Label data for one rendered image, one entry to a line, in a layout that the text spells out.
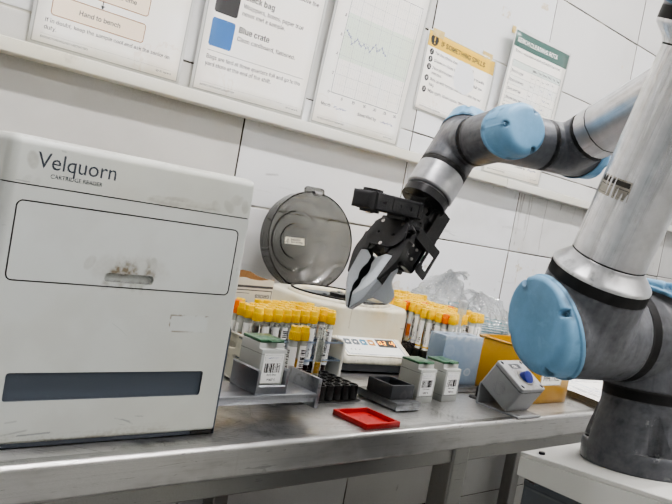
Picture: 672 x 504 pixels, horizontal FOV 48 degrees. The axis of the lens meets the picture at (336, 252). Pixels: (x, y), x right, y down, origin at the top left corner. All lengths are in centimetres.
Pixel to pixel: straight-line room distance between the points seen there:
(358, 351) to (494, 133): 52
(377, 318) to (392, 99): 67
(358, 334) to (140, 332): 68
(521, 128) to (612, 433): 41
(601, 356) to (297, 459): 38
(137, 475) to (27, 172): 32
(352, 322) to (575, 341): 64
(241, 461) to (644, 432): 47
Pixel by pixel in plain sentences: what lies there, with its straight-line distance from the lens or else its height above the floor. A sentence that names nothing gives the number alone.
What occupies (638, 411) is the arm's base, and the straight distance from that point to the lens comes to 100.
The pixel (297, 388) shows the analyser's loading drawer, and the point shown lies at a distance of 104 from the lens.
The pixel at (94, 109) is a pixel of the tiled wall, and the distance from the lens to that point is 148.
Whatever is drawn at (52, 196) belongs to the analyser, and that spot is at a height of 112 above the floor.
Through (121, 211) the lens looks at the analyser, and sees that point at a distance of 80.
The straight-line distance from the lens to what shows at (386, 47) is 190.
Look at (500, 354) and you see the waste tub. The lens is 148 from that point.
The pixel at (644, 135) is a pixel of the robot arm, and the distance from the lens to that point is 86.
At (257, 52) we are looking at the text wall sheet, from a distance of 166.
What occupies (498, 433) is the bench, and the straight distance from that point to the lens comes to 128.
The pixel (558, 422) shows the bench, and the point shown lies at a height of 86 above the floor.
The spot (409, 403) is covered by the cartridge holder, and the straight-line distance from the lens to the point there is 120.
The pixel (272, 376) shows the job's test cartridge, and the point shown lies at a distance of 98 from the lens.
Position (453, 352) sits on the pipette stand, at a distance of 140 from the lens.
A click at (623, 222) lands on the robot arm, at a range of 87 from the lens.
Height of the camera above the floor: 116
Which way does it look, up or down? 3 degrees down
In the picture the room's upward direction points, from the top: 10 degrees clockwise
